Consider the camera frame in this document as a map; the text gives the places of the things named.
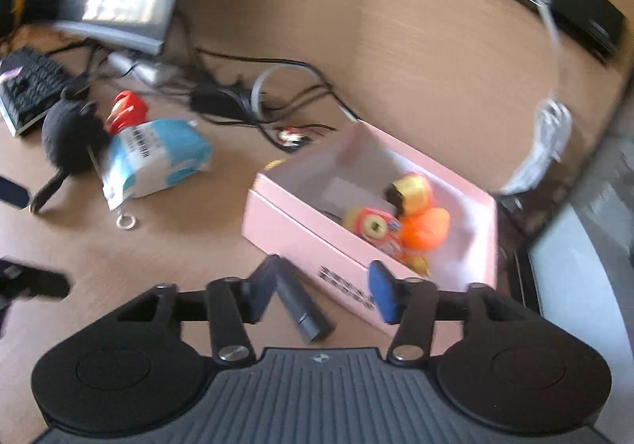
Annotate small gold toy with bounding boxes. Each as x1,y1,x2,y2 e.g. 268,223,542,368
407,253,433,276

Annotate black mechanical keyboard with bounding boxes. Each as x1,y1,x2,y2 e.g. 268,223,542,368
0,48,75,137

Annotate dark cylindrical tube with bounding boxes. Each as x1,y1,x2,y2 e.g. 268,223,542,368
275,258,334,345

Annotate gold black toy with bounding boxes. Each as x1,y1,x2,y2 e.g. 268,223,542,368
385,173,434,217

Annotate pink cardboard box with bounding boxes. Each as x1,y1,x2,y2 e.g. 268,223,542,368
241,121,498,326

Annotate small red white object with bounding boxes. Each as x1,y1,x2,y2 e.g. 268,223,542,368
277,126,318,148

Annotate red daruma keychain toy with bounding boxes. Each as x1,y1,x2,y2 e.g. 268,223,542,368
105,90,151,232

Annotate blue white tissue pack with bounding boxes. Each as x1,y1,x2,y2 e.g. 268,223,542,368
100,118,215,206

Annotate orange toy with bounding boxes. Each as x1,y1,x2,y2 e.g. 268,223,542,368
399,206,451,259

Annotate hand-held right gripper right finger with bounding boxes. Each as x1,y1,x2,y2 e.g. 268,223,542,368
368,260,552,368

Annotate black power adapter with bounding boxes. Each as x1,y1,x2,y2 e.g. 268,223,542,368
191,82,253,120

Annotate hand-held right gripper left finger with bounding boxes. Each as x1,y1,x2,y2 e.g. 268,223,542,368
89,254,291,368

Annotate black plush toy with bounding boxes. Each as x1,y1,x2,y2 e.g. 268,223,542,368
30,97,112,214

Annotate black cable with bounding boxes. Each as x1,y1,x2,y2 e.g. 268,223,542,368
195,48,338,78

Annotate white coiled cable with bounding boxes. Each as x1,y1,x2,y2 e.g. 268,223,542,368
500,0,575,197

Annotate white power strip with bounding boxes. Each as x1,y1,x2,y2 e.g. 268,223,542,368
106,50,174,84

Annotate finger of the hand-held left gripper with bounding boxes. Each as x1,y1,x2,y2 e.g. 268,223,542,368
0,255,71,300
0,175,31,210

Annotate wooden desktop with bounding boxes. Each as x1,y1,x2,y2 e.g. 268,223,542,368
0,23,536,425

